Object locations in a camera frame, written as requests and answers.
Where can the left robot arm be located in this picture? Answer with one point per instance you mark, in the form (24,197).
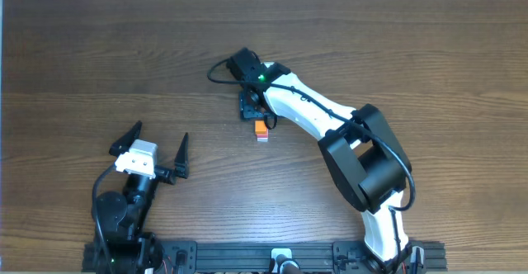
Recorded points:
(119,216)

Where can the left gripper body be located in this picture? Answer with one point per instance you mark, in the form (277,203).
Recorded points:
(167,174)

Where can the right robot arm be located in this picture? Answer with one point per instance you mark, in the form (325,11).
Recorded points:
(363,171)

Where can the white cube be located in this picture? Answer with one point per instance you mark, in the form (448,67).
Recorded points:
(262,140)

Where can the orange cube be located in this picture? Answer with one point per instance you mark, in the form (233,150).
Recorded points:
(261,127)

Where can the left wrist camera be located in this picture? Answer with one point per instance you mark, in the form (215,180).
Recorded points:
(137,158)

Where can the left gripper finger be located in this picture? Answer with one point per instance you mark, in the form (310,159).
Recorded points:
(127,140)
(183,160)

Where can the mounting rail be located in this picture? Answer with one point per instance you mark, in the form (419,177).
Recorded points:
(231,257)

